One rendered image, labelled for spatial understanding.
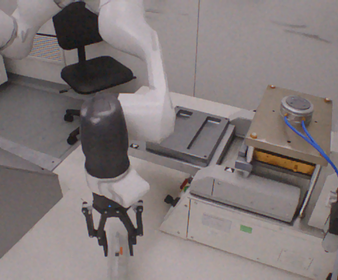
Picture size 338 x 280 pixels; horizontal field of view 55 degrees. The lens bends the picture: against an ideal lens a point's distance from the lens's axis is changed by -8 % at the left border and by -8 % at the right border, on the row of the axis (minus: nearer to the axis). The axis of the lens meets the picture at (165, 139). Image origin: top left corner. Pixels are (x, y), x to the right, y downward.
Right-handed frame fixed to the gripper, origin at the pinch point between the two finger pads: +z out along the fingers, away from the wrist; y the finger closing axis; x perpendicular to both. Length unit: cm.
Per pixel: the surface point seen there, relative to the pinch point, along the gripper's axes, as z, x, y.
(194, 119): -16.2, -29.5, -21.7
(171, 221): 2.3, -8.7, -13.9
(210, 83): 43, -169, -57
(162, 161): -12.3, -16.4, -11.9
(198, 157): -15.9, -13.0, -20.4
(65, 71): 32, -174, 47
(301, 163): -22.0, -1.2, -41.3
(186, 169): -12.0, -13.3, -17.6
